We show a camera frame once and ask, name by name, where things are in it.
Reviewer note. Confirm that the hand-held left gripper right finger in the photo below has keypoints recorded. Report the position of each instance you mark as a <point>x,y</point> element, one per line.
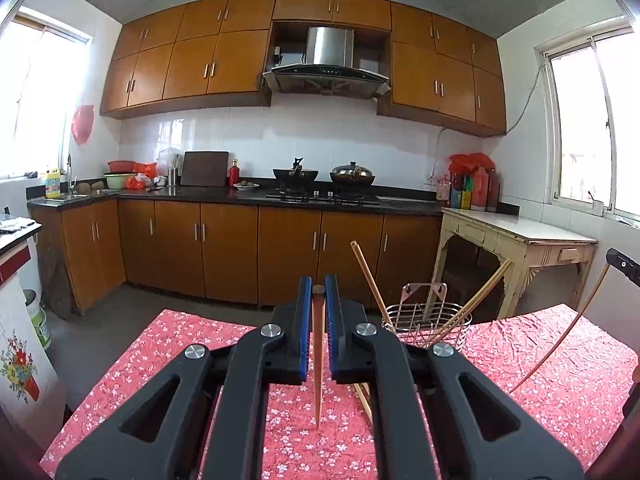
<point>332,330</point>

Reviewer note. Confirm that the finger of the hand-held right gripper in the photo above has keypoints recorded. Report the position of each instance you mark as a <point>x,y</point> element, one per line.
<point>622,264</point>

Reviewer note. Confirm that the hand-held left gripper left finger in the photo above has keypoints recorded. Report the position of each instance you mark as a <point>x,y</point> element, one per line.
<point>300,330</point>

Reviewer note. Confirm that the wooden chopstick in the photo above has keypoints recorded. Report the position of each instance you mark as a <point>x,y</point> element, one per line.
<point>482,296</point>
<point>582,311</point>
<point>365,402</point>
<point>367,280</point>
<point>318,385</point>
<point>477,291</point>

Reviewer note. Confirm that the cream wooden side table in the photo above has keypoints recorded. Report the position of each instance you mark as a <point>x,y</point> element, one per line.
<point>525,250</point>

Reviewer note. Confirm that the brown base cabinets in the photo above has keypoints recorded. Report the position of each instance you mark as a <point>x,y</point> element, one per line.
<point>225,250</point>

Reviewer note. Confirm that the black gas stove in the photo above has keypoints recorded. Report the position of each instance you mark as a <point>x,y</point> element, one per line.
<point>320,197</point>

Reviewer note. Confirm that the dark wooden stool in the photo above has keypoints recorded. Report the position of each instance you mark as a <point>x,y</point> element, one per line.
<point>465,280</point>

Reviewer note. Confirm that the red floral tablecloth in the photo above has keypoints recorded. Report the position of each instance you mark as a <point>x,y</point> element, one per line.
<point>575,400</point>

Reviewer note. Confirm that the barred window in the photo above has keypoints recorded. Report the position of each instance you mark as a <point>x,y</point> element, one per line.
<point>580,125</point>

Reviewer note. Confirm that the dark red thermos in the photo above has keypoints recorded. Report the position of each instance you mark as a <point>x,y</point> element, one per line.
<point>493,192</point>

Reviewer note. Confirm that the white plate with potatoes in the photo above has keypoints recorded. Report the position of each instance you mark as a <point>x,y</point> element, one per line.
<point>246,186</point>

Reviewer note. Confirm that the black open wok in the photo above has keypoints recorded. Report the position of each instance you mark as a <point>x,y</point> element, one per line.
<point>295,175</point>

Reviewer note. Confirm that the wok with metal lid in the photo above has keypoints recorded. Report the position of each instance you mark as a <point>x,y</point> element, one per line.
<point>352,175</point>

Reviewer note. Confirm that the bright red thermos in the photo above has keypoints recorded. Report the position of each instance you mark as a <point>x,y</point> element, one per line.
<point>479,190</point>

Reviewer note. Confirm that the small red bottle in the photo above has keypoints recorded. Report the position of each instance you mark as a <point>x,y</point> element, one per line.
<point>234,175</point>

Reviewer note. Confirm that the black kitchen countertop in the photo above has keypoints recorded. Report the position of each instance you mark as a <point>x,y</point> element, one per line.
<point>200,194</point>

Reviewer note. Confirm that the yellow box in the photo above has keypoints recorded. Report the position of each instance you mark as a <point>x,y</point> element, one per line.
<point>466,200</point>

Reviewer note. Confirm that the pink condiment bottle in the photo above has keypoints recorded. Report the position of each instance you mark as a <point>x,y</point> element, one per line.
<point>443,191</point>

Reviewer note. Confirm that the red bag over thermoses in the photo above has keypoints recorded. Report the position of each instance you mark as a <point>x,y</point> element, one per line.
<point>470,161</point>

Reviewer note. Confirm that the dark wooden cutting board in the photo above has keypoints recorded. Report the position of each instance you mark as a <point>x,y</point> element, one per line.
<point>204,170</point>

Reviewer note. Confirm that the steel cup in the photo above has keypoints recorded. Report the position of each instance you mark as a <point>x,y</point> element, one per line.
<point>172,178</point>

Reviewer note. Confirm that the white plastic bag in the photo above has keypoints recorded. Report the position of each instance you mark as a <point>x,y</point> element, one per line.
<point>167,157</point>

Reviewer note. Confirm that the crumpled red plastic bag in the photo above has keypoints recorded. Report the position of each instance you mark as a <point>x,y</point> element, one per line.
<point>145,169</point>

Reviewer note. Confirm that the green basin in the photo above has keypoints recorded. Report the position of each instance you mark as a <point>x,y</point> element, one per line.
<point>117,181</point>

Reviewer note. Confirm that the red basin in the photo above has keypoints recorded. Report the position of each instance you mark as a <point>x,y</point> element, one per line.
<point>120,166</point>

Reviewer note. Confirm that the dark mesh sack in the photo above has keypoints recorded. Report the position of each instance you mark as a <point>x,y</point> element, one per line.
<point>55,280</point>

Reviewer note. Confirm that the white plastic bucket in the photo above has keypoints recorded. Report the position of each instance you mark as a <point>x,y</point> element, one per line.
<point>37,320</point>

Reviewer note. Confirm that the steel sink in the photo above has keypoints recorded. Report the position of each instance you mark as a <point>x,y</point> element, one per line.
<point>65,199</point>

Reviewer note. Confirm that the white cabinet with flower print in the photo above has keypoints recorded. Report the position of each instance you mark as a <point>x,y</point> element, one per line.
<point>25,360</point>

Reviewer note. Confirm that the metal faucet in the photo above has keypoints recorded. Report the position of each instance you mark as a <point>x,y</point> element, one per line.
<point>70,170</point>

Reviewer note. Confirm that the steel range hood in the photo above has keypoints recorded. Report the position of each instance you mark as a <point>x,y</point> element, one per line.
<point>327,45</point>

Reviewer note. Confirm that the yellow detergent bottle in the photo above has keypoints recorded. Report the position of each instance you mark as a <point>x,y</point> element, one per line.
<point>52,185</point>

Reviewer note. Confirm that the white tiled side counter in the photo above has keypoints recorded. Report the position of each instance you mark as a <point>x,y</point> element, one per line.
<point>15,255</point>

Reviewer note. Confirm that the hanging red plastic bag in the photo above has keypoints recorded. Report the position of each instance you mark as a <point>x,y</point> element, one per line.
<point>82,125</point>

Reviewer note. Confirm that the brown cabinet above hood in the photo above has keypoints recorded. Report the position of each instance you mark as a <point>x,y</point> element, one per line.
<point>330,7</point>

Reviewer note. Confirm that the window beside sink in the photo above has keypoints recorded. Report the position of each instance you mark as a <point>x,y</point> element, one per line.
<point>40,100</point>

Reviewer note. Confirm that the brown corner wall cabinet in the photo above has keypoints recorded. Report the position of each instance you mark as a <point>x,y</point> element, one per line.
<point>435,85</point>

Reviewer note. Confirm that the wide brown wall cabinet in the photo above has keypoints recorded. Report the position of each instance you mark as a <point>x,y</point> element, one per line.
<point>190,65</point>

